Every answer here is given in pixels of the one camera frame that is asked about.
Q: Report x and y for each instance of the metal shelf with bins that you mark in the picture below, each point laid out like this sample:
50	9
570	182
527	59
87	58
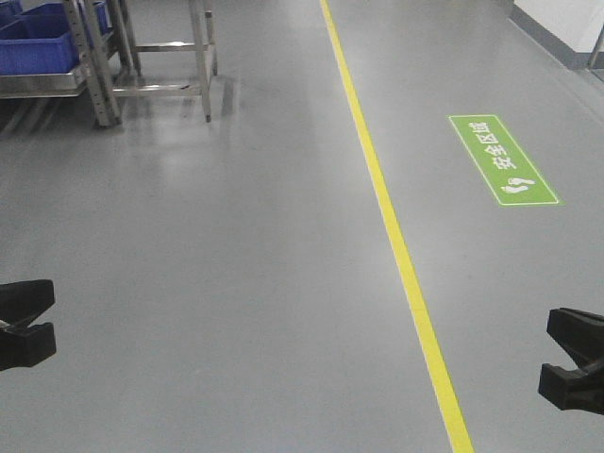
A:
99	62

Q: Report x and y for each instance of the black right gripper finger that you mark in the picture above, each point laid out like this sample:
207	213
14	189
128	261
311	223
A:
580	389
579	333

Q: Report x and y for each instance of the steel table frame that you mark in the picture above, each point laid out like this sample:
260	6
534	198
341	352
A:
202	47

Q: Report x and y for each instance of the green floor safety sign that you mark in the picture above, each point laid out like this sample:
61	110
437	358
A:
507	170

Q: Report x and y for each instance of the blue bin on shelf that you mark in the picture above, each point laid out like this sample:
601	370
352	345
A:
37	45

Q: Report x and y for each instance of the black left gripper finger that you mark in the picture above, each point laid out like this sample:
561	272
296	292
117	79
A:
27	346
24	301

